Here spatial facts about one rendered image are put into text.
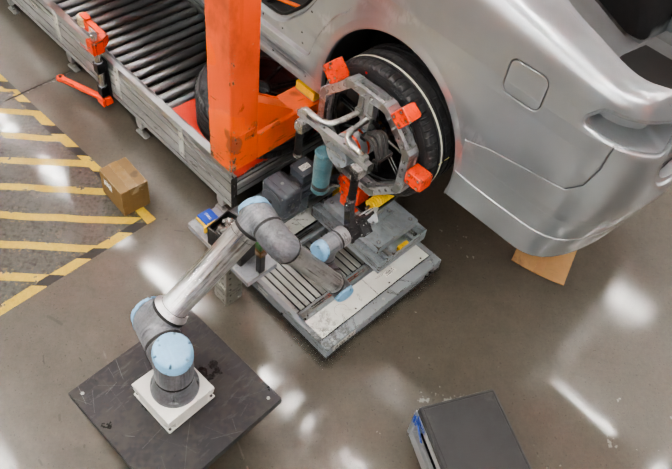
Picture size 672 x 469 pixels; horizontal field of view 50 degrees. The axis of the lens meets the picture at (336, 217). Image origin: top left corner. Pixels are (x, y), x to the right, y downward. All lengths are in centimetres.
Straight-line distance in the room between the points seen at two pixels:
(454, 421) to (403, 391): 47
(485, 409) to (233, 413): 102
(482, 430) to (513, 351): 74
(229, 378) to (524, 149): 149
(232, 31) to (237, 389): 143
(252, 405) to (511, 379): 129
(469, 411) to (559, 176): 103
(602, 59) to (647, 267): 201
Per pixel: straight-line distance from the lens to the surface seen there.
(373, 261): 361
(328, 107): 330
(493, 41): 265
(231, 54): 295
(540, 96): 262
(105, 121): 449
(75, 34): 456
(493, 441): 305
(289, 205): 353
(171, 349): 272
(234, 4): 283
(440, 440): 299
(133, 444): 297
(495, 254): 401
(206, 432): 296
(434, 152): 303
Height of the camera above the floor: 302
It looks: 50 degrees down
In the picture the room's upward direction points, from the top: 9 degrees clockwise
